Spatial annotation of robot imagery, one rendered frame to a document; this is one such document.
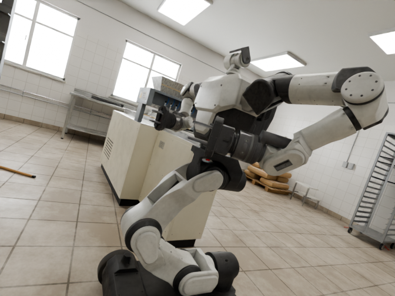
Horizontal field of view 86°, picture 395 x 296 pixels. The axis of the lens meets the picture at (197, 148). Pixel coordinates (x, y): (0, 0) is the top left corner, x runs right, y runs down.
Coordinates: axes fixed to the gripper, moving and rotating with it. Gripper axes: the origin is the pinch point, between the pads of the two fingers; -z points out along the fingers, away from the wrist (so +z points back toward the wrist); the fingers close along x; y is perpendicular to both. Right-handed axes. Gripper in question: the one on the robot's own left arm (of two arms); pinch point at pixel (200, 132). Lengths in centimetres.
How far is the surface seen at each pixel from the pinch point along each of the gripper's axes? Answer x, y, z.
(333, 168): 7, -421, 306
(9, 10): 19, -8, -72
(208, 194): -47, -101, 20
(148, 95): 15, -132, -58
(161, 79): 33, -140, -53
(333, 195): -50, -403, 316
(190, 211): -62, -94, 10
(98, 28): 133, -389, -275
